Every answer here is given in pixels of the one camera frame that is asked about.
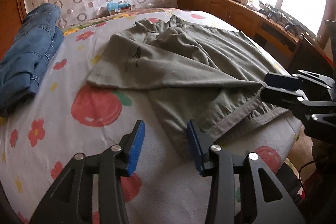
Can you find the floral pink blanket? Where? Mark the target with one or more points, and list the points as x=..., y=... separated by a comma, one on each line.
x=126, y=14

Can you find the long wooden sideboard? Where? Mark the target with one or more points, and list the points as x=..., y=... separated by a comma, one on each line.
x=290, y=51

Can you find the white strawberry print bedsheet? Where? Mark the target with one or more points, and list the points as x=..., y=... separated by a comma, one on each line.
x=69, y=116

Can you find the folded blue jeans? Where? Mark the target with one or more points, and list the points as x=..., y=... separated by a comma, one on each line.
x=24, y=65

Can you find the grey-green pants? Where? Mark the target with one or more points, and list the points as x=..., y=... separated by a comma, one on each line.
x=190, y=72

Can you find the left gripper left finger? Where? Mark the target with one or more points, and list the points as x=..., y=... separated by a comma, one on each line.
x=69, y=198

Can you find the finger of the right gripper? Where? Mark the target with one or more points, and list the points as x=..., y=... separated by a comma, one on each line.
x=286, y=99
x=298, y=81

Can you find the wooden louvered wardrobe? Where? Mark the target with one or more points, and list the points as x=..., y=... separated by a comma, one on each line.
x=12, y=15

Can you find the blue tissue box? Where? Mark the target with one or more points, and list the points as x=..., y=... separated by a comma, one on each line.
x=114, y=8

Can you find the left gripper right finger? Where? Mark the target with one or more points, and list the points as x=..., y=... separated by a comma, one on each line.
x=243, y=188

